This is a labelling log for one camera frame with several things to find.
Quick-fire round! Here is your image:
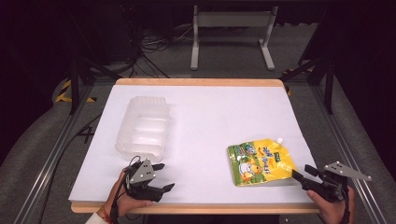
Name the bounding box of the yellow black hazard tape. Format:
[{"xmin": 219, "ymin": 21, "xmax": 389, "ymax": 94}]
[{"xmin": 53, "ymin": 78, "xmax": 97, "ymax": 104}]

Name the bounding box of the white table cover sheet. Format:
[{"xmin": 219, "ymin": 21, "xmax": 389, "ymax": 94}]
[{"xmin": 67, "ymin": 84, "xmax": 314, "ymax": 205}]

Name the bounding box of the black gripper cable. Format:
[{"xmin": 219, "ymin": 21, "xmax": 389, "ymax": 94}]
[
  {"xmin": 342, "ymin": 186, "xmax": 352, "ymax": 224},
  {"xmin": 108, "ymin": 155, "xmax": 143, "ymax": 224}
]

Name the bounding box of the red bracelet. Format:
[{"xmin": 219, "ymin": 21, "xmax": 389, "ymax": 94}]
[{"xmin": 95, "ymin": 205, "xmax": 114, "ymax": 224}]

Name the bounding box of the bundle of black floor cables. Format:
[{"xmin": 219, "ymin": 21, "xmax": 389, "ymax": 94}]
[{"xmin": 123, "ymin": 21, "xmax": 194, "ymax": 79}]

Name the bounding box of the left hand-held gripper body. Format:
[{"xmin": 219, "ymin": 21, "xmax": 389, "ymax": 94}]
[{"xmin": 124, "ymin": 158, "xmax": 163, "ymax": 203}]

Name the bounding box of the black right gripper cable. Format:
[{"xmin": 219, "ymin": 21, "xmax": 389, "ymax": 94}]
[{"xmin": 342, "ymin": 186, "xmax": 352, "ymax": 224}]

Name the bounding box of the clear plastic container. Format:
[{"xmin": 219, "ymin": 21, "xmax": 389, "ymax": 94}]
[{"xmin": 114, "ymin": 95, "xmax": 171, "ymax": 163}]

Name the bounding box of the yellow spout pouch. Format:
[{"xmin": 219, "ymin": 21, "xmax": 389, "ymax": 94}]
[{"xmin": 226, "ymin": 137, "xmax": 299, "ymax": 188}]

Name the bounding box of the person's left hand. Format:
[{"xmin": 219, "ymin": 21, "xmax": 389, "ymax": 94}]
[{"xmin": 103, "ymin": 168, "xmax": 154, "ymax": 218}]

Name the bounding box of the aluminium floor rail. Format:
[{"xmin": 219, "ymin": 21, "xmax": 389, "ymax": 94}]
[
  {"xmin": 309, "ymin": 84, "xmax": 389, "ymax": 224},
  {"xmin": 13, "ymin": 84, "xmax": 94, "ymax": 224}
]

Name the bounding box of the white metal stand frame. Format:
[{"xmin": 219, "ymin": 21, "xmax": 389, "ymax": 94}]
[{"xmin": 190, "ymin": 5, "xmax": 279, "ymax": 72}]

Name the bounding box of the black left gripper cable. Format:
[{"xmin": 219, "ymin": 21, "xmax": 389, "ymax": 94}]
[{"xmin": 108, "ymin": 155, "xmax": 143, "ymax": 224}]

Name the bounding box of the thin black floor cable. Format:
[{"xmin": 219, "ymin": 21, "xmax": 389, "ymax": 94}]
[{"xmin": 36, "ymin": 113, "xmax": 103, "ymax": 224}]

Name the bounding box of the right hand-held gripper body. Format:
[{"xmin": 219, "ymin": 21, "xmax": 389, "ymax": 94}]
[{"xmin": 302, "ymin": 161, "xmax": 373, "ymax": 203}]

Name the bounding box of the person's right hand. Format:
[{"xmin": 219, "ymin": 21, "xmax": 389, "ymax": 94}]
[{"xmin": 305, "ymin": 185, "xmax": 356, "ymax": 224}]

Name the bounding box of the black tripod stand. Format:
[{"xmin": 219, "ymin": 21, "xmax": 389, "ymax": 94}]
[
  {"xmin": 277, "ymin": 55, "xmax": 336, "ymax": 116},
  {"xmin": 65, "ymin": 54, "xmax": 123, "ymax": 117}
]

